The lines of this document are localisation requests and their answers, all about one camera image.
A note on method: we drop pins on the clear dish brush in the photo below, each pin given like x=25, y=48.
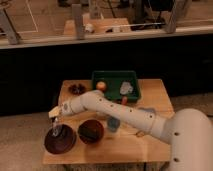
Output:
x=56, y=127

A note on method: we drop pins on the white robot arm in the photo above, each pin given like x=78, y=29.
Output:
x=189, y=131

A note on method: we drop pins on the green plastic tray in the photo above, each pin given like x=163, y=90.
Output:
x=114, y=80

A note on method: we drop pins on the crumpled grey cloth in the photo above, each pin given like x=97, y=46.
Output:
x=126, y=88

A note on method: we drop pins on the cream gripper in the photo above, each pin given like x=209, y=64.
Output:
x=55, y=112

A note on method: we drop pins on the orange fruit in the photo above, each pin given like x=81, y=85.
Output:
x=101, y=86

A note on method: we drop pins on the red-brown bowl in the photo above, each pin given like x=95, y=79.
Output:
x=91, y=131

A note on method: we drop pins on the light blue cloth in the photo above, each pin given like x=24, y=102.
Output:
x=151, y=110

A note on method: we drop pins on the background wooden table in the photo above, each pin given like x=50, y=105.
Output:
x=100, y=26

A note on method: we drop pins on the red pepper toy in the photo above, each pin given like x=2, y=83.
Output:
x=124, y=100

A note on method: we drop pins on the blue cup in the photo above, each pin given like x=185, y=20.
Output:
x=113, y=124

